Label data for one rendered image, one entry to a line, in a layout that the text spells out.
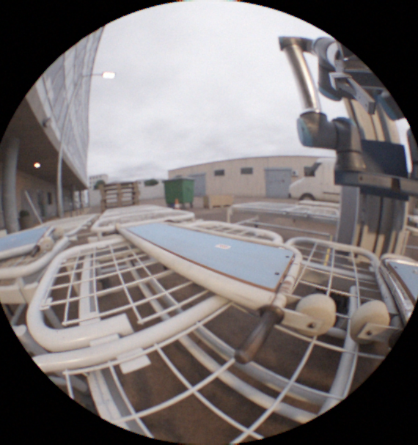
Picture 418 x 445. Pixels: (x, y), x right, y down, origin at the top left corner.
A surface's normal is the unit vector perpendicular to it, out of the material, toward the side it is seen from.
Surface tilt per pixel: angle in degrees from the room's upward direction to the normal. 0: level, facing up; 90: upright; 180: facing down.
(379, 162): 90
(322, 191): 93
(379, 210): 90
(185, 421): 0
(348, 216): 90
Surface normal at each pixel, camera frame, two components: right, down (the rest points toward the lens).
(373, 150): -0.76, 0.15
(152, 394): -0.03, -0.98
